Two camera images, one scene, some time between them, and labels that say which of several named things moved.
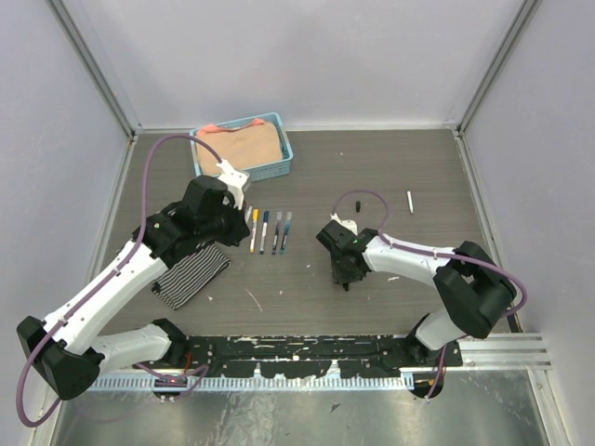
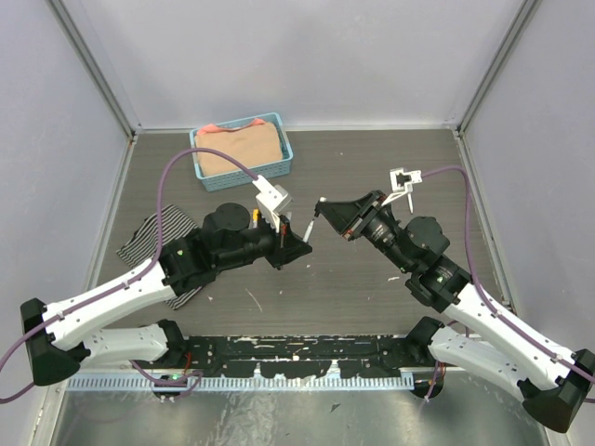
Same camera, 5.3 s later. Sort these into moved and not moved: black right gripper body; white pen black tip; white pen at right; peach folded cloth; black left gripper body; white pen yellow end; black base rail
Moved: black left gripper body; black right gripper body; white pen black tip
Not moved: black base rail; white pen at right; white pen yellow end; peach folded cloth
